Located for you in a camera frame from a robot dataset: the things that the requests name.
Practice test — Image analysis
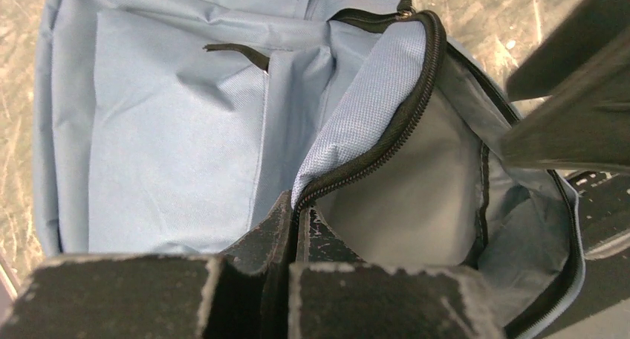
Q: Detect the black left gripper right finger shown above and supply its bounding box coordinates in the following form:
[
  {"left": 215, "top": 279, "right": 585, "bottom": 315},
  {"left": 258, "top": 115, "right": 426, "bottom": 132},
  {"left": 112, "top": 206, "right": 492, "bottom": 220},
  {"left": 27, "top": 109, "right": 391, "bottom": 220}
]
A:
[{"left": 288, "top": 206, "right": 504, "bottom": 338}]

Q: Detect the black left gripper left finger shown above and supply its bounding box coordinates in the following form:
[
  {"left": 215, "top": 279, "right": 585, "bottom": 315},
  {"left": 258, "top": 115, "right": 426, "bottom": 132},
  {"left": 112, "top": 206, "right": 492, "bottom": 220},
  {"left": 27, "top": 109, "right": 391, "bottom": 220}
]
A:
[{"left": 1, "top": 192, "right": 294, "bottom": 338}]

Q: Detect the blue student backpack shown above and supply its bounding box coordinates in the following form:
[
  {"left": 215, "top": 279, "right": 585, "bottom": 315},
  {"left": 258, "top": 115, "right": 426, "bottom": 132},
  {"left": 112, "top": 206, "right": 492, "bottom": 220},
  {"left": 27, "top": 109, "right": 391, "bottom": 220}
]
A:
[{"left": 33, "top": 0, "right": 585, "bottom": 338}]

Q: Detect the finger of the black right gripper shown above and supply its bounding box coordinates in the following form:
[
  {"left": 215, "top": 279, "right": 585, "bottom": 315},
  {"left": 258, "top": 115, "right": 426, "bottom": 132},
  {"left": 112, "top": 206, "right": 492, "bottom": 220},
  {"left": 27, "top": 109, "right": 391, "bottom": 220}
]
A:
[
  {"left": 506, "top": 0, "right": 629, "bottom": 101},
  {"left": 501, "top": 36, "right": 629, "bottom": 172}
]

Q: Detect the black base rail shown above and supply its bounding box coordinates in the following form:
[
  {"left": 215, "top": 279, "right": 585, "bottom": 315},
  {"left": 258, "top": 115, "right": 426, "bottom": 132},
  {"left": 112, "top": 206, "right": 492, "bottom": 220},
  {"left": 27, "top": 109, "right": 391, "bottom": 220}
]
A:
[{"left": 540, "top": 172, "right": 629, "bottom": 338}]

